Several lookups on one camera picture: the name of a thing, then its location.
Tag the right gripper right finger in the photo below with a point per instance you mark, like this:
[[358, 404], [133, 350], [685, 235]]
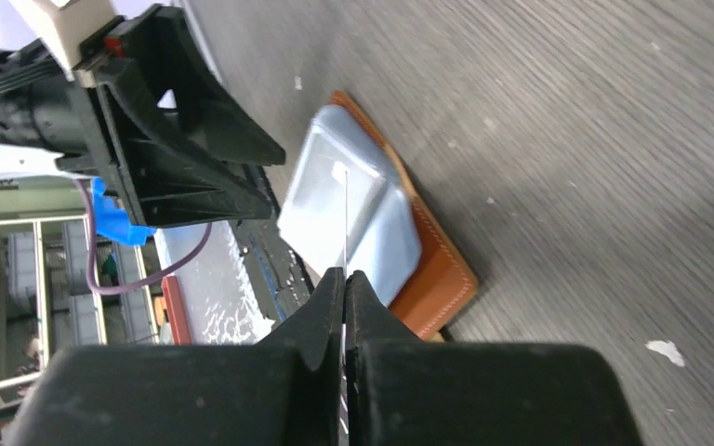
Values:
[[406, 391]]

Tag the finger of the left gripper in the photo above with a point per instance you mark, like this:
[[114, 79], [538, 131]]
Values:
[[158, 80], [161, 191]]

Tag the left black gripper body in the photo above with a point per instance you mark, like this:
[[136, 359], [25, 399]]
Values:
[[50, 126]]

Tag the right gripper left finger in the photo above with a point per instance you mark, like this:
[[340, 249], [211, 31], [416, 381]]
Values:
[[283, 390]]

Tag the brown leather card holder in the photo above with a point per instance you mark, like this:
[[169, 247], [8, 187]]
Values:
[[351, 203]]

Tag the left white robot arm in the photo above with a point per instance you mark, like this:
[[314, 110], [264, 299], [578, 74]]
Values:
[[132, 102]]

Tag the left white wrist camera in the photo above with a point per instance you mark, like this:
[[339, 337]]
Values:
[[62, 29]]

